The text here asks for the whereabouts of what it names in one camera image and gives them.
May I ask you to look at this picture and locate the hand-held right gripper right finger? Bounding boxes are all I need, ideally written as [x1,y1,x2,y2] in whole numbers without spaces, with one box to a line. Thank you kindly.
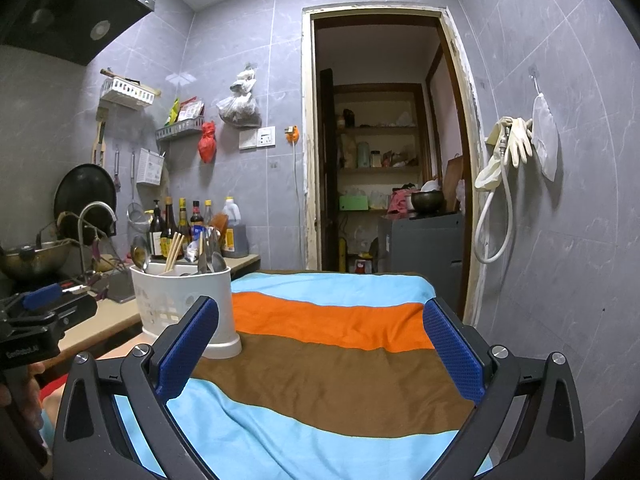
[422,297,587,480]

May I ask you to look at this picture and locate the white hanging caddy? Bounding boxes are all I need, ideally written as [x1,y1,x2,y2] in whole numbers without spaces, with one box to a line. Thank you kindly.
[136,147,166,186]

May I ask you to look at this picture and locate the dried branch purple buds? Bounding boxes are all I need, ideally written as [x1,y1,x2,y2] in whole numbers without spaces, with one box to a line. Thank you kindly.
[35,212,131,291]

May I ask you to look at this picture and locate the steel sink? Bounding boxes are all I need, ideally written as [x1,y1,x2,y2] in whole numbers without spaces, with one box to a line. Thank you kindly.
[102,270,136,303]

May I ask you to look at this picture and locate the white mesh bag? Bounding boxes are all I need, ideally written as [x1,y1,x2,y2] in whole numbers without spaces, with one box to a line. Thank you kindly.
[531,94,558,182]

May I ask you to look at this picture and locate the dark pump bottle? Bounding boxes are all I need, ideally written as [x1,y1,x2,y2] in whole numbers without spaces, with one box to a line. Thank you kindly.
[148,200,168,260]

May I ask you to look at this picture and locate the wooden door frame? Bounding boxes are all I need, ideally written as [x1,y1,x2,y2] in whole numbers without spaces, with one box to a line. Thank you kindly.
[301,6,488,326]

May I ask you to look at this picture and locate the black range hood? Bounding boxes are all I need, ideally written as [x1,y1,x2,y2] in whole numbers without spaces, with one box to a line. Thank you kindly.
[0,0,158,66]

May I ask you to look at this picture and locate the chrome faucet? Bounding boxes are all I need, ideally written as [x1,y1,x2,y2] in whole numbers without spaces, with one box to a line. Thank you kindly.
[77,202,118,281]

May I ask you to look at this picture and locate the blue white bag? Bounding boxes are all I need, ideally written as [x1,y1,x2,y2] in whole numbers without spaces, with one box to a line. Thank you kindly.
[185,227,207,263]

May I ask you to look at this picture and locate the beige kitchen counter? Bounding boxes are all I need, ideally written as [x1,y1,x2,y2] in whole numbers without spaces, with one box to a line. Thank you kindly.
[57,254,261,361]

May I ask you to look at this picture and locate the wooden shelf unit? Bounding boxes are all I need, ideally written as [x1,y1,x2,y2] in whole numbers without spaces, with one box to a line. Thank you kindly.
[320,67,436,271]

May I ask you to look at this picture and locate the cream rubber glove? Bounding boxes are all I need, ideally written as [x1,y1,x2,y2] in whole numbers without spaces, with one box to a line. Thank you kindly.
[474,117,516,191]
[502,117,535,167]

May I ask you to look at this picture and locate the metal strainer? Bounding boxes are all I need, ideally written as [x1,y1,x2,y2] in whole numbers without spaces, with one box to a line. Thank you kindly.
[126,152,146,235]

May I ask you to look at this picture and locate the red plastic bag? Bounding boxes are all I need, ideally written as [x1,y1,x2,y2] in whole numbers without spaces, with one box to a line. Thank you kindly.
[198,121,217,163]

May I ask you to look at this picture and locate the black pot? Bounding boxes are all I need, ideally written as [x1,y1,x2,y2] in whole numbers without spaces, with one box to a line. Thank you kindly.
[411,190,445,213]

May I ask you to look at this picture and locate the white plastic utensil basket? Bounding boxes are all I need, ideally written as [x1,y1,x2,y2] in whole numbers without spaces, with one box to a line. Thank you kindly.
[130,262,242,360]

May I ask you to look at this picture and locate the striped blanket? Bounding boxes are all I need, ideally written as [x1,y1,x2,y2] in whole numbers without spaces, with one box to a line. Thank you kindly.
[40,270,493,480]

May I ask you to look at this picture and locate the person's left hand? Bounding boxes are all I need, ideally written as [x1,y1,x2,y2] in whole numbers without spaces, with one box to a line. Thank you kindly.
[21,361,48,433]

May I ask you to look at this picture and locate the gold spoon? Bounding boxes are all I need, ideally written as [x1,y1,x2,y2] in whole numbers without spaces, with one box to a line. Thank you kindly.
[131,236,151,275]

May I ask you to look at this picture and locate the white hose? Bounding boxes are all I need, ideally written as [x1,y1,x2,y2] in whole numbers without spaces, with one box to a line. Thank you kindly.
[474,125,516,264]

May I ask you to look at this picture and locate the grey cabinet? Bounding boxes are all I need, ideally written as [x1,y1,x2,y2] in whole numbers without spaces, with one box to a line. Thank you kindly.
[377,211,464,276]

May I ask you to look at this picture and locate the metal wall shelf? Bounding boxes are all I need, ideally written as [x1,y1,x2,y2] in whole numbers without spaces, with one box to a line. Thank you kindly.
[155,116,206,142]

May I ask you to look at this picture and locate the white wall basket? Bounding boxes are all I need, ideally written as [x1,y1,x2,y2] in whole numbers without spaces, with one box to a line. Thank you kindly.
[100,69,161,110]

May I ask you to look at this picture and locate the tall dark sauce bottle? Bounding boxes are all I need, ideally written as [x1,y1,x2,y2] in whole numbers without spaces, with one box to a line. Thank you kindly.
[164,197,180,256]

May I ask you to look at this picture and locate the wooden cutting board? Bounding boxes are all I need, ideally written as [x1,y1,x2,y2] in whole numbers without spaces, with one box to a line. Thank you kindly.
[442,155,465,213]

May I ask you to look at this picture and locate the sauce bottle yellow cap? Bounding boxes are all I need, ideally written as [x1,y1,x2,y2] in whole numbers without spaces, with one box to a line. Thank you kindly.
[177,199,193,248]

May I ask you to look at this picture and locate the red seasoning packets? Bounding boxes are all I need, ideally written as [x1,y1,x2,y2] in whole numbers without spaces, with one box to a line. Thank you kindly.
[177,97,205,122]

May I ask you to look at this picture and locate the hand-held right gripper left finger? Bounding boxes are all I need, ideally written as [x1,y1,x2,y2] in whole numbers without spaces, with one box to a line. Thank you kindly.
[51,295,221,480]

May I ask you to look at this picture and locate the clear plastic bag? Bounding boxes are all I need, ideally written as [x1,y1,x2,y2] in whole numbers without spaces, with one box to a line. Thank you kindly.
[216,66,262,128]

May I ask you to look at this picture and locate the cooking oil jug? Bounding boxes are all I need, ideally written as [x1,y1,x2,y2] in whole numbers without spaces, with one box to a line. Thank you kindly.
[220,196,248,258]

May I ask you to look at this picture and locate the wooden spatula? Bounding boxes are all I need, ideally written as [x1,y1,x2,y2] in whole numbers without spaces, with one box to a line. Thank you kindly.
[91,107,110,166]

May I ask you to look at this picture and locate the black wok pan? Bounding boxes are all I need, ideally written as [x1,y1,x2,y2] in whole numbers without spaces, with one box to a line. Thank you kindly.
[54,164,118,238]

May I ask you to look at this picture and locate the metal wok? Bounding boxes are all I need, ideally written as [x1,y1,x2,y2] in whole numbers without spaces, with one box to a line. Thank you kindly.
[0,241,71,281]

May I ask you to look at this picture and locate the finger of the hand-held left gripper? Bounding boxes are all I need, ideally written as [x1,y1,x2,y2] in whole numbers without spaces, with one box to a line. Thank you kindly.
[22,284,63,311]
[51,295,99,329]

